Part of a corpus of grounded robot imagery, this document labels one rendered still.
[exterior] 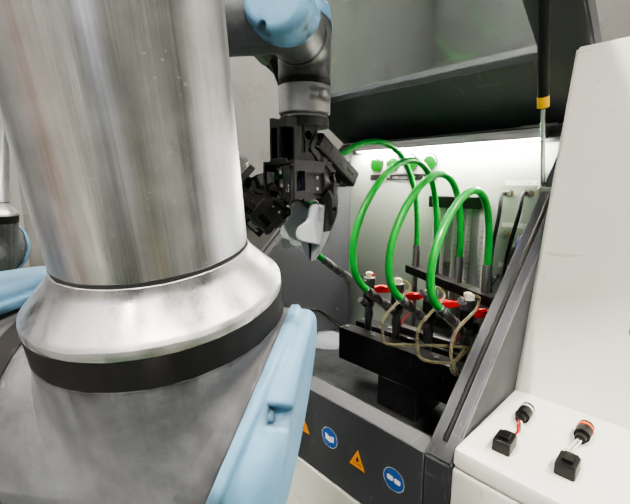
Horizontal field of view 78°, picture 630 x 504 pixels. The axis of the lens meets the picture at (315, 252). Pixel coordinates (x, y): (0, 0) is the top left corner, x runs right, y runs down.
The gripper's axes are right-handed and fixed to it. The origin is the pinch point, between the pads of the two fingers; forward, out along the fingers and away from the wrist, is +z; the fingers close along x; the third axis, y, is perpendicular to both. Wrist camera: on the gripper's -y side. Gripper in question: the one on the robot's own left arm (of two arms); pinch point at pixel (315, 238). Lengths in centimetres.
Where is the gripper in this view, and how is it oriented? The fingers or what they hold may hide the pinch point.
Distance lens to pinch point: 81.3
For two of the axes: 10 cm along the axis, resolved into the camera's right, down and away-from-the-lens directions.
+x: 4.2, -0.7, -9.0
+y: -5.8, 7.4, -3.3
